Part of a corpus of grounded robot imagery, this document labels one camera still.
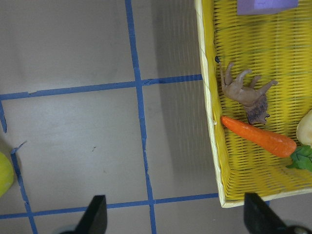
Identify yellow toy banana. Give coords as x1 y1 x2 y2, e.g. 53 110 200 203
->
296 111 312 146

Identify purple cube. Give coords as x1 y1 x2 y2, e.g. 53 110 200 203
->
237 0 299 15

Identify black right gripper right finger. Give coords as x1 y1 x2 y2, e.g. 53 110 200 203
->
243 193 289 234

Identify yellow tape roll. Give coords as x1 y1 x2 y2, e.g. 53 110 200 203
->
0 153 14 196

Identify brown toy lion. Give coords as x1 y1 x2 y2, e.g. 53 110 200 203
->
215 56 278 125

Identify green toy vegetable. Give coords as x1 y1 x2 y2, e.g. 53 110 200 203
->
286 145 312 172

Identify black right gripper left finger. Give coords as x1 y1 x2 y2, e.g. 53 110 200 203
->
73 195 108 234

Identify orange toy carrot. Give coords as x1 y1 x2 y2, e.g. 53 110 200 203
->
220 116 297 157

